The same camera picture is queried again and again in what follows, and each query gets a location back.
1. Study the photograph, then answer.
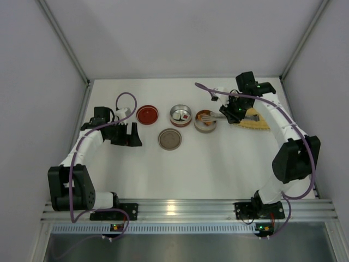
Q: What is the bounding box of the dark sushi roll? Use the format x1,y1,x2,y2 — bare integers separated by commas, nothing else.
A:
172,112,182,122

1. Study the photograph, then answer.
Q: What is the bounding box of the sushi roll with red centre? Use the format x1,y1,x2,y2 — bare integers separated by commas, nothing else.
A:
180,113,190,121

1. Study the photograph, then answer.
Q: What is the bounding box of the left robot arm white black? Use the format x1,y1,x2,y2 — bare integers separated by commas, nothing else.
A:
47,106,142,211

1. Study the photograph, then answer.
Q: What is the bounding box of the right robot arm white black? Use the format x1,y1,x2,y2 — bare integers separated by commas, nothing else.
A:
211,72,321,218

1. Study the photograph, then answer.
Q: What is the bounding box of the brown metal lunch tin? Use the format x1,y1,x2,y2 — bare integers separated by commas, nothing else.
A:
194,116,217,134

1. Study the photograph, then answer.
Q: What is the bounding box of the red metal lunch tin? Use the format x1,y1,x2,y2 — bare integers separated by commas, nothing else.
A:
170,104,192,127

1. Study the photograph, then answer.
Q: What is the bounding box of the red round lid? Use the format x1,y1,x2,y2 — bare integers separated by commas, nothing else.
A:
136,105,159,125

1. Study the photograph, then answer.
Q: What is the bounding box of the bamboo sushi mat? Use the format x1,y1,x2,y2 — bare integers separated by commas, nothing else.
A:
234,108,270,131

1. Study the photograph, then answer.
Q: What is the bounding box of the brown round lid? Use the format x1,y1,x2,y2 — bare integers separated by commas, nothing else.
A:
158,128,182,151

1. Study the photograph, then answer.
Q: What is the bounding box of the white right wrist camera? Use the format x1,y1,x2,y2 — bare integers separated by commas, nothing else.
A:
210,87,230,107

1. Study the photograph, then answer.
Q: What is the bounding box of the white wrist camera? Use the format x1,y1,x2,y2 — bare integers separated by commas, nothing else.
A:
210,87,230,107
115,108,131,120

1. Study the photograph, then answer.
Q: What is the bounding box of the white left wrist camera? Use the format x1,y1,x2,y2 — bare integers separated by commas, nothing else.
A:
115,108,131,120

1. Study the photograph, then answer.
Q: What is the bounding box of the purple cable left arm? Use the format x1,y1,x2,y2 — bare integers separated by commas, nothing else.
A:
69,92,137,243

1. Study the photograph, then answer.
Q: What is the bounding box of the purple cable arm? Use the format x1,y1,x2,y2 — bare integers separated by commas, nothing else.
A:
69,92,137,243
195,82,317,241

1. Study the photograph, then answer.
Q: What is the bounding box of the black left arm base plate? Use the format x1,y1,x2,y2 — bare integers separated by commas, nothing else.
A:
89,203,139,221

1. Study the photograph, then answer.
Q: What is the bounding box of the aluminium mounting rail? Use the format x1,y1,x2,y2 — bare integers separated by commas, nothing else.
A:
40,198,339,222

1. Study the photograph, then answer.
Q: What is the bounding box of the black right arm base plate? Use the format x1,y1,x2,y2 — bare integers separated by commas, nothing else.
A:
233,201,285,221

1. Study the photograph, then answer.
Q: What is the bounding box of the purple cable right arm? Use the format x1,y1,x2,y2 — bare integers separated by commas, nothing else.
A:
195,82,317,241

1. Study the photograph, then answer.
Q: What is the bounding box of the slotted cable duct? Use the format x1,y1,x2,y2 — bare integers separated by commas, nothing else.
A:
51,223,271,235

